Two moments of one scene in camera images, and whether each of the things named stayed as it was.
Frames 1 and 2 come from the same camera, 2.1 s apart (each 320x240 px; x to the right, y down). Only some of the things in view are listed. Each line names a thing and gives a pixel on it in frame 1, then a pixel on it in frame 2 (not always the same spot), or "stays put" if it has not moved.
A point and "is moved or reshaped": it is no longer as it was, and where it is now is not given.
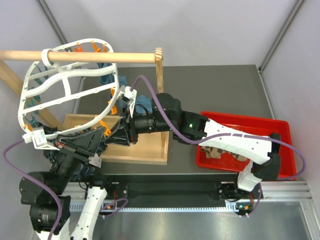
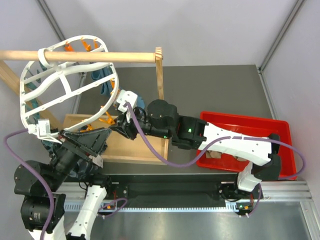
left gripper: [82, 145] stays put
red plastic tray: [263, 125] stays put
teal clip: [31, 101] to [32, 119]
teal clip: [38, 80] to [32, 86]
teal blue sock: [142, 99] to [105, 87]
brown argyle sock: [214, 153] stays put
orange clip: [107, 132] is moved or reshaped
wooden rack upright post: [159, 58] stays put
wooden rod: [80, 57] stays put
